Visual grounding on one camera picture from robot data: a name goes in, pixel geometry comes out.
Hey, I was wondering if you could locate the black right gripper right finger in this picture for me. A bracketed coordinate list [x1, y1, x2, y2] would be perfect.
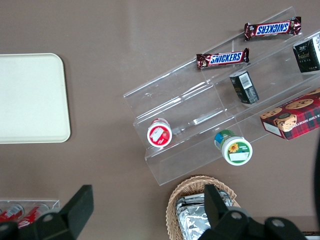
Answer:
[197, 184, 252, 240]

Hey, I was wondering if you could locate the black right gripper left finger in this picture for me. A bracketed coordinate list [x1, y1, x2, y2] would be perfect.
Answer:
[24, 184, 95, 240]

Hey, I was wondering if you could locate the light wicker basket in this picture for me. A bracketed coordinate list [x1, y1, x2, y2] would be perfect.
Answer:
[165, 175, 242, 240]

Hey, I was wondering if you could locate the cream plastic serving tray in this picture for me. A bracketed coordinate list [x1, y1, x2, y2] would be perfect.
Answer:
[0, 52, 72, 144]

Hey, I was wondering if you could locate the clear acrylic bottle rack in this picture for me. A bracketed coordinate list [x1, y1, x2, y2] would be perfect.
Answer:
[0, 198, 61, 226]

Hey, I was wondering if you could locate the foil-wrapped pack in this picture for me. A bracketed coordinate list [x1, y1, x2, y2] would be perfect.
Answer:
[175, 202, 215, 240]
[174, 188, 236, 216]

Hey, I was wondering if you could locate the green sunflower lid cup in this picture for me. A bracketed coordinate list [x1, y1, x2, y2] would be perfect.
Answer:
[213, 129, 253, 167]

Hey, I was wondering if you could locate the red lid strawberry cup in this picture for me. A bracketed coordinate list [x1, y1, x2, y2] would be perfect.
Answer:
[146, 118, 173, 149]

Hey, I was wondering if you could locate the clear acrylic stepped shelf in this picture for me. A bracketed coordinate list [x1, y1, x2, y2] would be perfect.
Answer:
[122, 6, 320, 186]

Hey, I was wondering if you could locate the red tartan cookie box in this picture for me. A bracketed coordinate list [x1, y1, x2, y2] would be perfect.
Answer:
[259, 87, 320, 141]

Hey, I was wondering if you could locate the dark green small carton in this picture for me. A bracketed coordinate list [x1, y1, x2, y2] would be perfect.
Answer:
[229, 70, 260, 105]
[292, 37, 320, 74]

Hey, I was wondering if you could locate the Snickers chocolate bar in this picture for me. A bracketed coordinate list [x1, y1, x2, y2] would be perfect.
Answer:
[244, 16, 302, 42]
[195, 47, 250, 71]

